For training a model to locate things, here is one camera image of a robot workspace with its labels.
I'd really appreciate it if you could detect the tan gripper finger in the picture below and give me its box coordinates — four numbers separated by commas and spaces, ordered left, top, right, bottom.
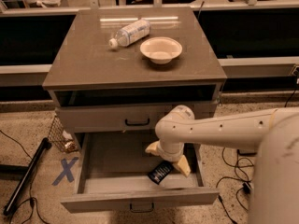
145, 141, 159, 156
173, 155, 191, 177

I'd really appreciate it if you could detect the dark blueberry rxbar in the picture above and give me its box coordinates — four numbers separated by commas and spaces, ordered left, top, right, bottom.
148, 161, 174, 185

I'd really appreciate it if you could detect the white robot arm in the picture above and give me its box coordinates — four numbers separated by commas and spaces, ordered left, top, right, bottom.
146, 105, 299, 224

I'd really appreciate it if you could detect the open middle drawer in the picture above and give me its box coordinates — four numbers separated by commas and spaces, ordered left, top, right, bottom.
61, 130, 219, 213

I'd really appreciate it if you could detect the grey drawer cabinet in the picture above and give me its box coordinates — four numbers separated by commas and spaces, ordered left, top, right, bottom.
42, 7, 228, 161

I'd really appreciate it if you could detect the blue tape cross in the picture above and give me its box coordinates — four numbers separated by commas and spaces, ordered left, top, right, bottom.
52, 157, 78, 186

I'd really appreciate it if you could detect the white paper bowl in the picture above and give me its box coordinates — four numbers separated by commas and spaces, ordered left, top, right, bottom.
140, 37, 182, 64

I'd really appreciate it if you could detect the black left stand leg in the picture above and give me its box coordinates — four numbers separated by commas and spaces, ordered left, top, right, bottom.
3, 137, 51, 217

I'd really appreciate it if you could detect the clear plastic water bottle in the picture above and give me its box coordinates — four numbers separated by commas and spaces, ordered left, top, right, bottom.
109, 19, 151, 49

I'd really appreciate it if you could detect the black upper drawer handle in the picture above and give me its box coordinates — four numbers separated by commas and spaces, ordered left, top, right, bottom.
124, 119, 150, 127

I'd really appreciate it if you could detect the black drawer handle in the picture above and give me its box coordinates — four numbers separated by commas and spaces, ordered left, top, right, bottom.
129, 203, 155, 213
124, 119, 150, 127

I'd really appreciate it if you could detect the black middle drawer handle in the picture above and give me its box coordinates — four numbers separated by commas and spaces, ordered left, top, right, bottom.
129, 203, 155, 213

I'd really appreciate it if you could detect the black floor cable right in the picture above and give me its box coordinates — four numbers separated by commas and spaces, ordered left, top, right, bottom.
216, 87, 299, 224

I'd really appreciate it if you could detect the black floor cable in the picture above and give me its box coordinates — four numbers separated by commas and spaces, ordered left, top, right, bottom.
0, 130, 50, 224
216, 87, 299, 224

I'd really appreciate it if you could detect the wire mesh waste basket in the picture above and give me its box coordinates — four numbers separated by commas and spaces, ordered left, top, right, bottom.
48, 116, 78, 153

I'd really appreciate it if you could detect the black floor cable left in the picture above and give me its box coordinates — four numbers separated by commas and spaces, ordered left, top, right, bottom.
0, 130, 50, 224

